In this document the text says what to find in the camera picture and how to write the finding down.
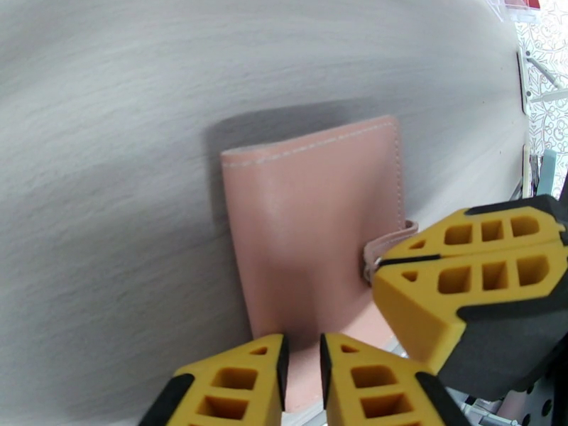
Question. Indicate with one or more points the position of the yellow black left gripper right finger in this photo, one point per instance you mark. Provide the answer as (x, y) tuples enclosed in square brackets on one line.
[(377, 385)]

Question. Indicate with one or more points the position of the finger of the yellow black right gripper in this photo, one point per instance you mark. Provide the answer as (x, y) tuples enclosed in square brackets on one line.
[(421, 314), (430, 243)]

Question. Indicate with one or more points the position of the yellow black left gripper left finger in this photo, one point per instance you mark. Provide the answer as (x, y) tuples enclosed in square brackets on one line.
[(235, 385)]

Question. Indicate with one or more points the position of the pink leather card holder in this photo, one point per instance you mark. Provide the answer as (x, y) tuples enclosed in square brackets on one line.
[(310, 216)]

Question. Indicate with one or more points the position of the clear acrylic card box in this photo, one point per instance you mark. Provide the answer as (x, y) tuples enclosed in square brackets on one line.
[(495, 5)]

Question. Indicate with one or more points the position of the teal block with beige edge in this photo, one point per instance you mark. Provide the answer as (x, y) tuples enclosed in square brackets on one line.
[(548, 172)]

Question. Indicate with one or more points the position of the aluminium mounting rail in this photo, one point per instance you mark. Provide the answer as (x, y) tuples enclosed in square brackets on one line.
[(477, 409)]

